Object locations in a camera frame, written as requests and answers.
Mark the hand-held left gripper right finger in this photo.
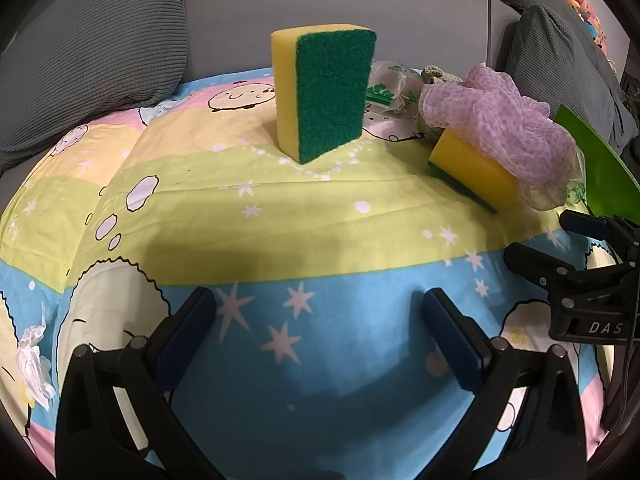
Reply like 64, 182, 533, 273
421, 287, 588, 480

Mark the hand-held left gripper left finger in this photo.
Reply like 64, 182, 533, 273
55, 286, 226, 480

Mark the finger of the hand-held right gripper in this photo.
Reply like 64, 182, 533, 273
559, 209, 640, 261
504, 241, 583, 306

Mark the green cardboard box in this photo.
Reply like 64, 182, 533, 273
554, 105, 640, 216

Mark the yellow green scrub sponge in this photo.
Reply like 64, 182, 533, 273
428, 127, 521, 215
271, 24, 377, 165

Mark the pink mesh bath pouf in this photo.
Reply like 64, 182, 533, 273
419, 62, 578, 211

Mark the clear bag with green print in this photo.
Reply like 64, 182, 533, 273
362, 60, 426, 131

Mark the crumpled white tissue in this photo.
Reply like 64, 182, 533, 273
16, 304, 57, 411

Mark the cartoon printed blanket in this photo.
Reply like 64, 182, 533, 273
0, 65, 621, 480

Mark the clear bag with loofah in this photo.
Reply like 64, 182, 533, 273
419, 64, 463, 86

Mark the pile of colourful plush toys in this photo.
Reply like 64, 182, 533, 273
544, 0, 618, 63

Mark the large grey ribbed cushion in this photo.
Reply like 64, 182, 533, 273
0, 0, 187, 176

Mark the black cable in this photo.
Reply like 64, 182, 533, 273
617, 340, 640, 428

